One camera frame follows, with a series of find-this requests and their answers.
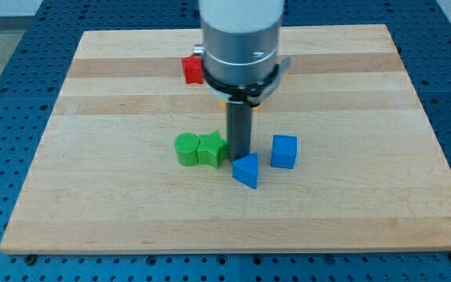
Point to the blue triangle block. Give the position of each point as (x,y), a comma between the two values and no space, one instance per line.
(245,170)

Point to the blue perforated table frame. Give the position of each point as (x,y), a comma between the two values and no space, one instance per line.
(31,81)

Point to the black white tool flange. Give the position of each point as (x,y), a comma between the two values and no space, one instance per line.
(251,95)

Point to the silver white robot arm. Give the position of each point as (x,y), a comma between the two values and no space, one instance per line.
(239,60)

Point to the wooden board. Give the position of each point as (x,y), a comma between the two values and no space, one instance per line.
(369,174)

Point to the red star block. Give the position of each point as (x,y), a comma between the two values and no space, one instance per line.
(192,69)

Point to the green cylinder block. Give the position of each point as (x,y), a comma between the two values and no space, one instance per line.
(186,145)

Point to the blue cube block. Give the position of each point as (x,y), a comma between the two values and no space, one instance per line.
(284,151)

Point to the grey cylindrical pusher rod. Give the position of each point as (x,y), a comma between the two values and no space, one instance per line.
(238,126)

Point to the green star block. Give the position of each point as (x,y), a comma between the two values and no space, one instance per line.
(212,150)

